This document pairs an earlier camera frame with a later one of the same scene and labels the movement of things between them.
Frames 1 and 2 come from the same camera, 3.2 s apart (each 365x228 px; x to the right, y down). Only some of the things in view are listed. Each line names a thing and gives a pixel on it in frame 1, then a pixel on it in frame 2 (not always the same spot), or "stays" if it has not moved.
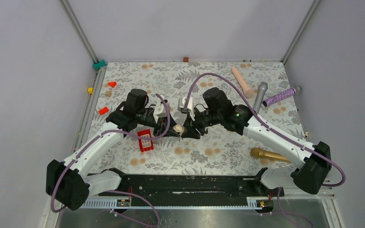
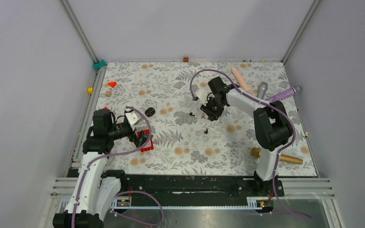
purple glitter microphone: (295, 90) stays
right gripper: (190, 132) -> (213, 115)
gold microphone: (258, 152) stays
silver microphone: (262, 88) stays
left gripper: (163, 128) -> (133, 137)
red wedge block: (112, 84) stays
